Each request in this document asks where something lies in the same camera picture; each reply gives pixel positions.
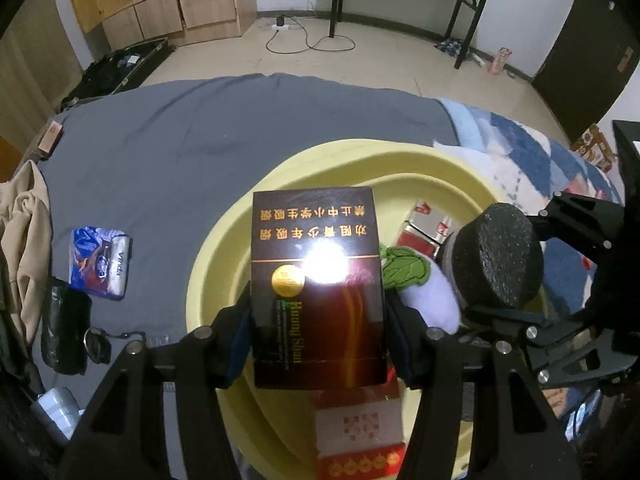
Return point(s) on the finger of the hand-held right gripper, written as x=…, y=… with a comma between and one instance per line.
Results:
x=550, y=341
x=580, y=225

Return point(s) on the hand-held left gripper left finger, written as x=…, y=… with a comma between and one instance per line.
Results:
x=239, y=342

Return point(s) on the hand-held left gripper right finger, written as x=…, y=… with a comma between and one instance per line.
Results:
x=400, y=342

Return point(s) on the dark brown cigarette box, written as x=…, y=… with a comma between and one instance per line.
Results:
x=320, y=320

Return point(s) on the black grey striped roll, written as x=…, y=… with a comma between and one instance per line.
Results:
x=500, y=255

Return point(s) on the yellow plastic basin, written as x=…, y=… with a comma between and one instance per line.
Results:
x=310, y=165

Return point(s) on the purple plush eggplant toy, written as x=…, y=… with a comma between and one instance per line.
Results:
x=432, y=290

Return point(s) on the orange printed bag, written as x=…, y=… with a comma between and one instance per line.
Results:
x=595, y=147

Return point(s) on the blue checkered blanket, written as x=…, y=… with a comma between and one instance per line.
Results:
x=520, y=150

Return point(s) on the red box with gold lanterns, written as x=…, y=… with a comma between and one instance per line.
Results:
x=357, y=430

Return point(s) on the red silver cigarette box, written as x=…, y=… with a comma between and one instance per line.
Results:
x=417, y=245
x=430, y=215

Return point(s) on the blue tissue packet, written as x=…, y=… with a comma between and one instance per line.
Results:
x=100, y=265

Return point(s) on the glossy black pouch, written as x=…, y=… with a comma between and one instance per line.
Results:
x=65, y=330

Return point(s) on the dark brown door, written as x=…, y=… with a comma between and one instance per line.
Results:
x=585, y=50

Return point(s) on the pink package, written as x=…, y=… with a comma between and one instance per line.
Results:
x=502, y=60

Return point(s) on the light blue charger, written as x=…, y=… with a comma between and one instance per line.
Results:
x=57, y=407

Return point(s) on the patterned cloth pile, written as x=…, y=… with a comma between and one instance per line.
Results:
x=452, y=47

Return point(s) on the beige garment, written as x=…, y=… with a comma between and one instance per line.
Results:
x=27, y=225

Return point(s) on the small copper box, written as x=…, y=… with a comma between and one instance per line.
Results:
x=51, y=137

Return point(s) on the orange wooden door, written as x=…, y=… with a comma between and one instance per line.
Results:
x=9, y=157

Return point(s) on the black suitcase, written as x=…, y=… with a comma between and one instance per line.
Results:
x=120, y=67

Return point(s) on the white power strip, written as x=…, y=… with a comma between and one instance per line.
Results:
x=281, y=24

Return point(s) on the beige curtain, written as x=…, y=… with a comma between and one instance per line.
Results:
x=35, y=80

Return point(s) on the wooden wardrobe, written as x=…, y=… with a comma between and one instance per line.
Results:
x=175, y=0

